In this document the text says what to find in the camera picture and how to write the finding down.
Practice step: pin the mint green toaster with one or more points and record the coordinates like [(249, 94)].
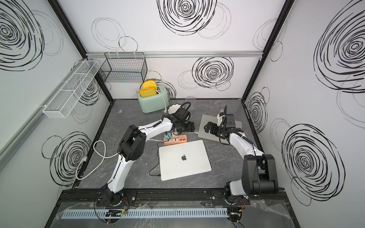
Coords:
[(155, 103)]

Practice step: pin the yellow toast slice front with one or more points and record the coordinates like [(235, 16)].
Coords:
[(148, 92)]

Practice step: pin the grey laptop back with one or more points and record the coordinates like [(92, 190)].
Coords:
[(204, 135)]

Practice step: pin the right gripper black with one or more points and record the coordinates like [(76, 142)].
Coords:
[(213, 130)]

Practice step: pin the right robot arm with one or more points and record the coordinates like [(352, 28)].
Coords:
[(259, 171)]

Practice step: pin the clear drinking glass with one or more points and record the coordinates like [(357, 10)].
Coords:
[(192, 101)]

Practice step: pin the silver laptop front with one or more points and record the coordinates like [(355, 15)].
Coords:
[(182, 160)]

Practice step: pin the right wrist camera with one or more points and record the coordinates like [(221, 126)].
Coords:
[(220, 117)]

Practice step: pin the white mesh shelf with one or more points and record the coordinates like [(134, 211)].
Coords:
[(71, 91)]

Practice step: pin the white scalloped bowl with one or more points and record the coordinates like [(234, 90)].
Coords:
[(173, 109)]

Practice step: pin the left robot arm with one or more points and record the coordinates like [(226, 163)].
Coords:
[(131, 148)]

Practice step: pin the white slotted cable duct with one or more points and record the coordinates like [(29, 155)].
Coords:
[(144, 213)]

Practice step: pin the black wire basket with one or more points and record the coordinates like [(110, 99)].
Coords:
[(129, 67)]

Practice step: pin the yellow toast slice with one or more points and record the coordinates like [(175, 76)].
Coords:
[(149, 84), (148, 92)]

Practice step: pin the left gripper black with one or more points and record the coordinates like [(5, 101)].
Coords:
[(191, 126)]

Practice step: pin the yellow toast slice back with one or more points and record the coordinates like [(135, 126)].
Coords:
[(149, 84)]

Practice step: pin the pink power strip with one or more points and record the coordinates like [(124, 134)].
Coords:
[(179, 140)]

